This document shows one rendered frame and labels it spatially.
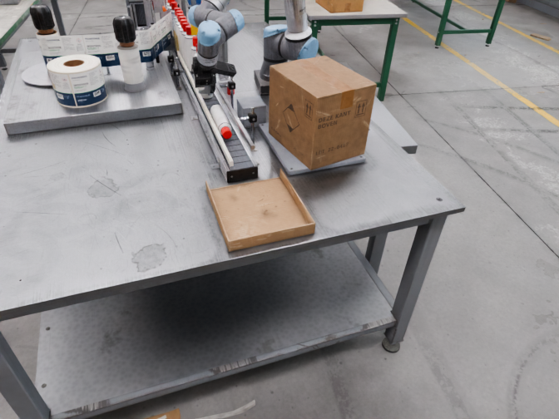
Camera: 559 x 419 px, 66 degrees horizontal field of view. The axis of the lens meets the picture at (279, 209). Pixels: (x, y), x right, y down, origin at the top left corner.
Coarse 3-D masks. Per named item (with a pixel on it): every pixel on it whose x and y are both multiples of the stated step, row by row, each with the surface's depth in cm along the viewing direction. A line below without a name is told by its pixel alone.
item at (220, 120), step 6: (210, 108) 170; (216, 108) 167; (222, 108) 170; (216, 114) 164; (222, 114) 164; (216, 120) 162; (222, 120) 160; (216, 126) 161; (222, 126) 158; (228, 126) 159; (222, 132) 157; (228, 132) 156; (228, 138) 157
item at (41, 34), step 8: (32, 8) 180; (40, 8) 180; (48, 8) 184; (32, 16) 181; (40, 16) 181; (48, 16) 183; (40, 24) 183; (48, 24) 185; (40, 32) 186; (48, 32) 187; (56, 32) 189; (40, 40) 187; (48, 48) 189; (48, 56) 191
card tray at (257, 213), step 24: (216, 192) 141; (240, 192) 142; (264, 192) 142; (288, 192) 143; (216, 216) 131; (240, 216) 132; (264, 216) 133; (288, 216) 133; (240, 240) 120; (264, 240) 123
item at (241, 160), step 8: (176, 56) 229; (192, 88) 193; (208, 104) 181; (232, 128) 166; (232, 136) 161; (232, 144) 156; (240, 144) 157; (232, 152) 152; (240, 152) 152; (240, 160) 148; (248, 160) 148; (232, 168) 144; (240, 168) 144; (248, 168) 145
